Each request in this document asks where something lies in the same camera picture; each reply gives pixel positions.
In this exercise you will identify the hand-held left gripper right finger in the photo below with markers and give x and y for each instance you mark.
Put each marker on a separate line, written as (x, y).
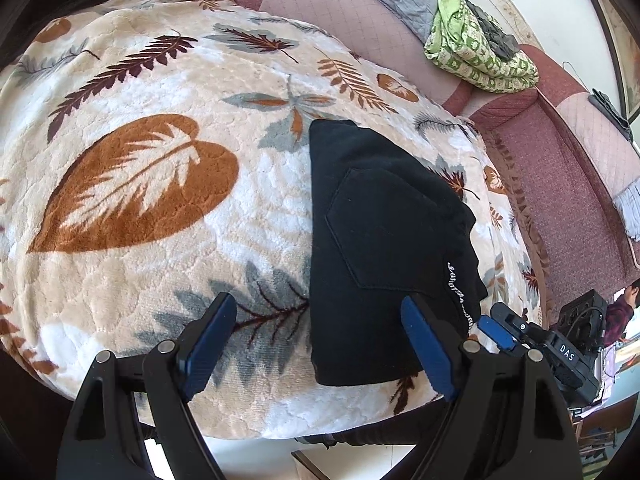
(430, 345)

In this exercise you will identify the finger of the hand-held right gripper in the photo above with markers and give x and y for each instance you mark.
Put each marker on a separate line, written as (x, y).
(496, 334)
(517, 325)

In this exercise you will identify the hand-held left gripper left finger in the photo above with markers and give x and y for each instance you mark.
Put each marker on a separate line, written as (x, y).
(210, 345)

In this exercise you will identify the black pants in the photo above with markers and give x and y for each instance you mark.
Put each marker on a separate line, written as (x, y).
(380, 240)

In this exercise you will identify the pink quilted sofa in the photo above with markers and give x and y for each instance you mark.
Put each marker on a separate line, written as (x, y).
(560, 185)

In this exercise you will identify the grey fringed cloth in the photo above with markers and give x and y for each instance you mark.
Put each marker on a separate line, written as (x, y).
(630, 205)

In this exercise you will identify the leaf print fleece blanket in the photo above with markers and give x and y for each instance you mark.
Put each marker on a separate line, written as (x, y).
(150, 110)

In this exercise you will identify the green patterned cloth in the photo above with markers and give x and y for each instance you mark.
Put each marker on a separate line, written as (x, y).
(470, 67)

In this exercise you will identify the dark grey cloth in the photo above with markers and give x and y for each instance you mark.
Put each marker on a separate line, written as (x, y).
(492, 30)

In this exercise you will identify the framed wall picture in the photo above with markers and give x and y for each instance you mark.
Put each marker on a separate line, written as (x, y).
(625, 35)

